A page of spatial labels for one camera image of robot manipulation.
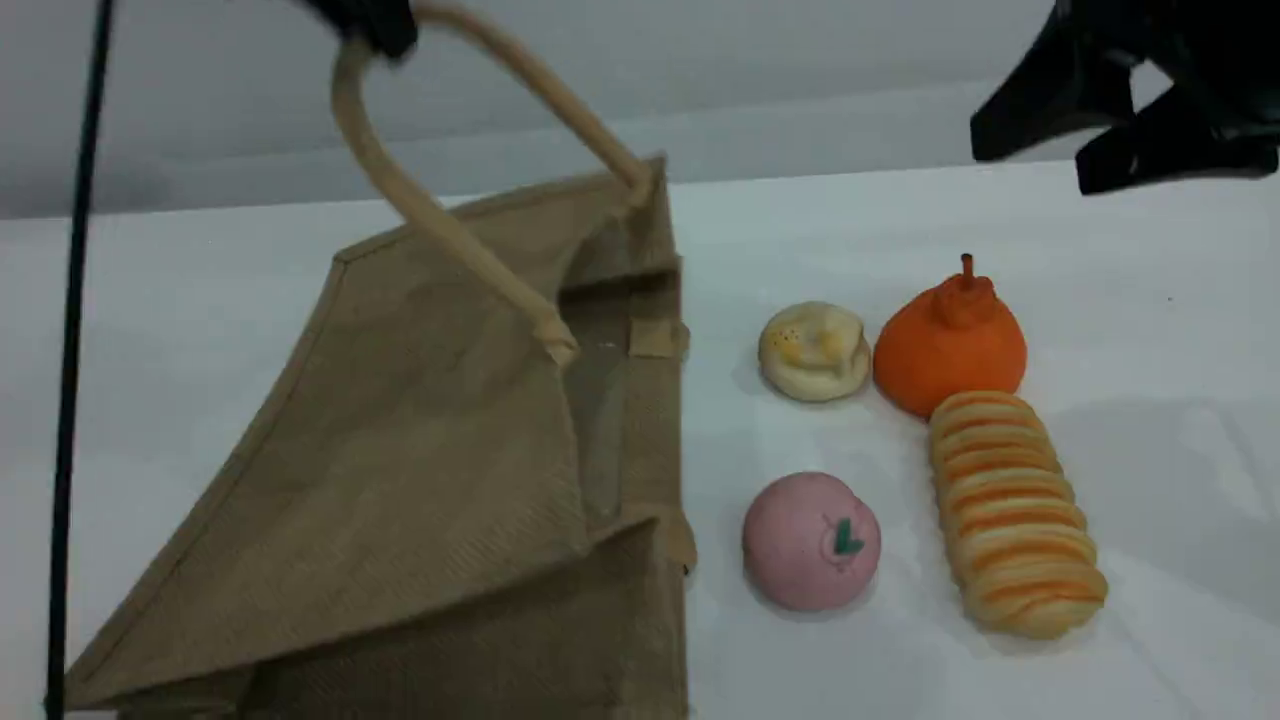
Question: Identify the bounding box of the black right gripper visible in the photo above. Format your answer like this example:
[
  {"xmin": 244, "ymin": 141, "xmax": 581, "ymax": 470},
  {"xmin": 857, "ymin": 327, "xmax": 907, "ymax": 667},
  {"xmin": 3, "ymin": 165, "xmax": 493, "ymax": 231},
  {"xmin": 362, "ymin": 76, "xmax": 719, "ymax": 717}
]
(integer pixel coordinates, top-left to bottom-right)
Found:
[{"xmin": 968, "ymin": 0, "xmax": 1280, "ymax": 197}]

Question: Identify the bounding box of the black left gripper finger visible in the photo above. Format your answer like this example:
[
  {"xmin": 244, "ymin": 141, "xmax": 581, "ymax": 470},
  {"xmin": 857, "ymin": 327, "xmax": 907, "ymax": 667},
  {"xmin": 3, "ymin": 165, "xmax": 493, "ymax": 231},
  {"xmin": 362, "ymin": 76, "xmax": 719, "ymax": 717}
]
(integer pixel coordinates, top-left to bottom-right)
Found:
[
  {"xmin": 298, "ymin": 0, "xmax": 377, "ymax": 43},
  {"xmin": 370, "ymin": 0, "xmax": 421, "ymax": 59}
]

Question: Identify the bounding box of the round egg yolk pastry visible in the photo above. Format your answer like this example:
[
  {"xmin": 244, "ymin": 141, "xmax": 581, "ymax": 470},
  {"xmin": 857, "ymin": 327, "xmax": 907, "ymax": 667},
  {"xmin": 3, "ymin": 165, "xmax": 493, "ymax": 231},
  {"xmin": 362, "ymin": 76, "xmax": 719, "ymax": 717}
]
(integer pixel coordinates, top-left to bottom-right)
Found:
[{"xmin": 757, "ymin": 300, "xmax": 872, "ymax": 404}]

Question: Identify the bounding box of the long striped bread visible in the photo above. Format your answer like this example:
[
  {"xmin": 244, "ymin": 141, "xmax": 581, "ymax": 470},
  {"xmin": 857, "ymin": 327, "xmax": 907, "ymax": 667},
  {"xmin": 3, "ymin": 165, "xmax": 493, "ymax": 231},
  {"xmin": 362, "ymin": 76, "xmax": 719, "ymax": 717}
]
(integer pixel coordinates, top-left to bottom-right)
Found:
[{"xmin": 929, "ymin": 390, "xmax": 1110, "ymax": 640}]

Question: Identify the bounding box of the brown jute tote bag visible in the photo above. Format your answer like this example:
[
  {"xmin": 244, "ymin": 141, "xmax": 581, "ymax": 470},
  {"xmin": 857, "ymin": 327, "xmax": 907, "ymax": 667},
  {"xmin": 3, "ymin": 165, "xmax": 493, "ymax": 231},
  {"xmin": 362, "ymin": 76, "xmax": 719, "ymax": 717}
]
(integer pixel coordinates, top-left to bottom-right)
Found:
[{"xmin": 65, "ymin": 2, "xmax": 698, "ymax": 720}]

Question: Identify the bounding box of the orange pear-shaped toy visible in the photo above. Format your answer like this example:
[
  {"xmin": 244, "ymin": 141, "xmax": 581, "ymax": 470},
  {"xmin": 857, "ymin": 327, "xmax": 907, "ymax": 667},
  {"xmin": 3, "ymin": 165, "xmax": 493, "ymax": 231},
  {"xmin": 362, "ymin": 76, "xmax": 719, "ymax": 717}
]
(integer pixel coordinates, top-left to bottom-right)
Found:
[{"xmin": 872, "ymin": 253, "xmax": 1029, "ymax": 421}]

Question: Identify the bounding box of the pink peach bun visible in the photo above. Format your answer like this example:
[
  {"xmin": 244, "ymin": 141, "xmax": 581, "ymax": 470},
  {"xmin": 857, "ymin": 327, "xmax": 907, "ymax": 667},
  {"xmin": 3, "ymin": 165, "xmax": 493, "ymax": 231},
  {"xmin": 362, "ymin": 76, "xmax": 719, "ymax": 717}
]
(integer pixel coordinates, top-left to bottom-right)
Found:
[{"xmin": 741, "ymin": 471, "xmax": 883, "ymax": 614}]

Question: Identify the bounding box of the black hanging cable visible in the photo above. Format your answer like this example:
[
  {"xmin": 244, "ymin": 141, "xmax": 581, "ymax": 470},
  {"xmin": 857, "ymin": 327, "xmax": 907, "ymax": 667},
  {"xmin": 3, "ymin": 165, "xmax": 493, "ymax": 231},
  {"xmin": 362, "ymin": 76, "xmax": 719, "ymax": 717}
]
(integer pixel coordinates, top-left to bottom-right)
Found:
[{"xmin": 44, "ymin": 0, "xmax": 117, "ymax": 720}]

